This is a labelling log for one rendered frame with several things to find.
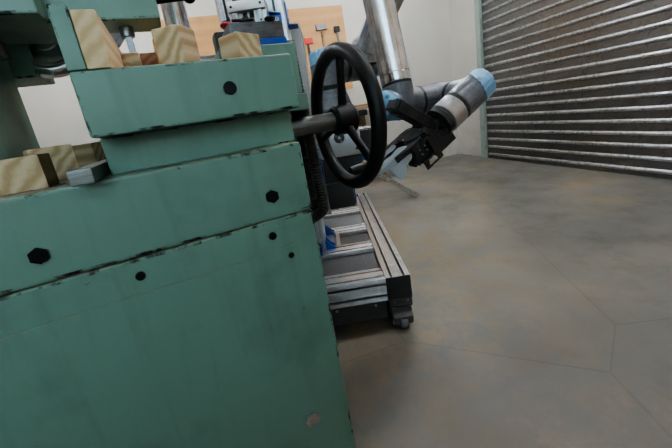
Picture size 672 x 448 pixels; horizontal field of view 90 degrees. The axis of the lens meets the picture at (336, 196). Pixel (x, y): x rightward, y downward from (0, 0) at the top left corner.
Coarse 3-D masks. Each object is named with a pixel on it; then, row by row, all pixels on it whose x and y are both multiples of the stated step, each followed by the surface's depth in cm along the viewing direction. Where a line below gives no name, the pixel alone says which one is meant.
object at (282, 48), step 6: (264, 48) 58; (270, 48) 59; (276, 48) 59; (282, 48) 60; (288, 48) 60; (294, 48) 60; (216, 54) 58; (264, 54) 58; (270, 54) 59; (294, 54) 61; (294, 60) 61; (294, 66) 61; (294, 72) 61; (300, 84) 62; (300, 90) 62
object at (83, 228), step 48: (288, 144) 42; (48, 192) 32; (96, 192) 34; (144, 192) 35; (192, 192) 37; (240, 192) 40; (288, 192) 42; (0, 240) 31; (48, 240) 33; (96, 240) 34; (144, 240) 36; (192, 240) 38; (0, 288) 32
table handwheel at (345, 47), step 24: (336, 48) 61; (336, 72) 64; (360, 72) 56; (312, 96) 76; (312, 120) 64; (336, 120) 65; (384, 120) 56; (360, 144) 63; (384, 144) 57; (336, 168) 75
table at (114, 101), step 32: (160, 64) 33; (192, 64) 34; (224, 64) 35; (256, 64) 36; (288, 64) 38; (96, 96) 31; (128, 96) 32; (160, 96) 33; (192, 96) 34; (224, 96) 35; (256, 96) 37; (288, 96) 38; (96, 128) 31; (128, 128) 32; (160, 128) 34
